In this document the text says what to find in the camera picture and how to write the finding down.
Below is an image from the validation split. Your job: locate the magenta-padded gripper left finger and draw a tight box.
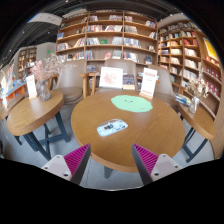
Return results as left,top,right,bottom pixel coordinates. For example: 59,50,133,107
41,143,92,186

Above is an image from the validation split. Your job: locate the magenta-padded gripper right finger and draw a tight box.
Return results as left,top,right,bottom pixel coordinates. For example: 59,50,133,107
131,143,184,186

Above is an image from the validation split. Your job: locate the transparent computer mouse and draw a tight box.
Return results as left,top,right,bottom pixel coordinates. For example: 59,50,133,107
96,118,129,138

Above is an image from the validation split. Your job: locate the green smiley mouse pad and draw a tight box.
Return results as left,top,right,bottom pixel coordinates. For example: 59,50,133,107
110,94,154,114

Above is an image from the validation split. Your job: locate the round wooden side table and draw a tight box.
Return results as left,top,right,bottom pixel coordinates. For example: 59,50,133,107
6,89,71,161
177,103,218,164

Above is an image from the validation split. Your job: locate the stack of colourful magazines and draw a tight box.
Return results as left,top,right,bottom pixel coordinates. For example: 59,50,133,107
173,93,192,107

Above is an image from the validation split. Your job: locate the glass vase with dried flowers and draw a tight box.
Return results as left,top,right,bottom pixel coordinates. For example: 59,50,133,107
186,68,210,115

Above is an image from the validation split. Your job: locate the white red-printed sign stand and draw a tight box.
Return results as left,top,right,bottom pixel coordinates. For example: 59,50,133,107
139,67,159,100

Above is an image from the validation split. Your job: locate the glass vase with pink flowers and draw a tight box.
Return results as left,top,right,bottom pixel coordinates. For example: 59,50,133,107
29,54,66,103

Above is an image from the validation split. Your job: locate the dark covered book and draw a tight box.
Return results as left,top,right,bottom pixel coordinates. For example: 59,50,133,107
122,73,136,91

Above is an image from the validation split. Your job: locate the small white sign stand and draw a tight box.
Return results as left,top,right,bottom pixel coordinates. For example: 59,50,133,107
25,74,38,100

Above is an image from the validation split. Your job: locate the white framed floral picture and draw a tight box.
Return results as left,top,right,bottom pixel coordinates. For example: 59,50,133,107
98,66,124,90

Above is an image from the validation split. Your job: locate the curved wooden bookshelf unit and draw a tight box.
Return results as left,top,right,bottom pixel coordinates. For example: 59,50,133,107
157,19,223,118

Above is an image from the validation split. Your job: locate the distant wooden bookshelf unit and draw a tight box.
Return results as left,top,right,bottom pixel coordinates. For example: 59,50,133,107
16,46,38,81

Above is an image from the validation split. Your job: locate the wide wooden bookshelf unit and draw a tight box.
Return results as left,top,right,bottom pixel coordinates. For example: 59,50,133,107
54,9,159,73

